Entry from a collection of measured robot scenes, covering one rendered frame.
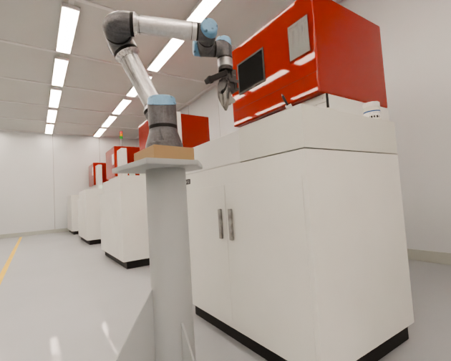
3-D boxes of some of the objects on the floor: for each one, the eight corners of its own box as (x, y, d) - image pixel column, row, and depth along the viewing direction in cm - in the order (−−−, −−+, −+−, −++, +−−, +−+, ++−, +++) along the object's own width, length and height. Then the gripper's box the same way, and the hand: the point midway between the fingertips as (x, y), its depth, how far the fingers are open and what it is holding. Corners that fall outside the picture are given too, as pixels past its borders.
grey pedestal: (97, 476, 70) (86, 150, 75) (59, 392, 103) (53, 169, 108) (242, 379, 104) (228, 158, 109) (178, 339, 137) (170, 171, 142)
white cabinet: (265, 289, 202) (258, 175, 207) (416, 342, 122) (397, 154, 127) (184, 315, 166) (177, 176, 171) (322, 412, 86) (301, 147, 91)
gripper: (239, 66, 139) (242, 109, 138) (228, 74, 146) (231, 114, 145) (224, 63, 134) (227, 107, 133) (214, 71, 142) (217, 112, 140)
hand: (224, 107), depth 137 cm, fingers closed
